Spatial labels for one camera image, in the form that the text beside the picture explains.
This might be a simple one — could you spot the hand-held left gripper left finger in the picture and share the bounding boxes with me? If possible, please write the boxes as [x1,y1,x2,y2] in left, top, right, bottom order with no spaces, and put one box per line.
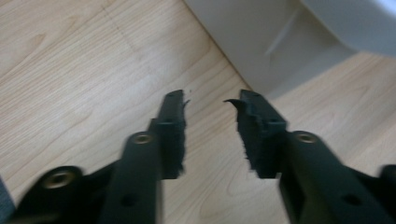
[98,89,187,224]

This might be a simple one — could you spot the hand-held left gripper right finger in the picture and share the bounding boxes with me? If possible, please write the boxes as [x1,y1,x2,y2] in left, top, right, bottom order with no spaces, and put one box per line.
[223,89,396,224]

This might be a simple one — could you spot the white plastic container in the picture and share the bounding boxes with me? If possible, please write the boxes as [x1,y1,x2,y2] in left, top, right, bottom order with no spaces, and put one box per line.
[183,0,396,101]

